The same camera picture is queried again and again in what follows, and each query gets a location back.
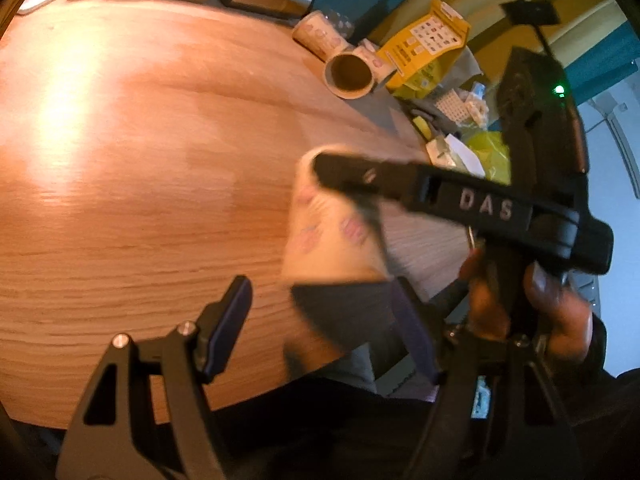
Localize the paper cup with pink print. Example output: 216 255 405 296
280 145 396 356

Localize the paper cup lying middle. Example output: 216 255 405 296
323 46 397 100

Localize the paper cup lying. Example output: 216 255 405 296
292 10 355 62
323 46 397 100

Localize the paper cup lying far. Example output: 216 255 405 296
292 10 355 62

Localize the person's right hand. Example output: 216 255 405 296
459 248 593 367

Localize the white and yellow tissue pack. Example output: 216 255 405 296
425 134 486 178

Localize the yellow sponge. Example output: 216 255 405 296
412 116 433 142

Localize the yellow plastic bag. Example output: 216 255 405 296
463 130 511 185

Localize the white plastic basket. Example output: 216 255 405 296
435 89 489 128

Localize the grey paper bag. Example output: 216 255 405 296
438 47 483 92

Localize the yellow paper package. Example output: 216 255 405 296
378 0 471 99

